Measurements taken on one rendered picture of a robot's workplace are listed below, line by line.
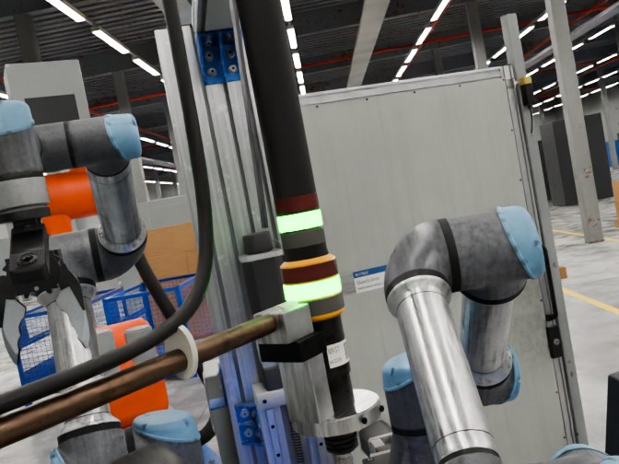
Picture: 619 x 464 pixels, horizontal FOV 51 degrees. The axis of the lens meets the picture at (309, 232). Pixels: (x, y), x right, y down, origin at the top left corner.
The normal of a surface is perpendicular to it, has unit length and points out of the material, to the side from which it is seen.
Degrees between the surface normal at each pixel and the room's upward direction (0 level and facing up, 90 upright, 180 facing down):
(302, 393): 90
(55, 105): 90
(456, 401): 39
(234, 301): 90
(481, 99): 91
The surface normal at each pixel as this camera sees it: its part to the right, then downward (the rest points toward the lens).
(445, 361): -0.08, -0.74
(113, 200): 0.21, 0.87
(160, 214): -0.02, 0.06
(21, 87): 0.44, -0.04
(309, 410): -0.61, 0.15
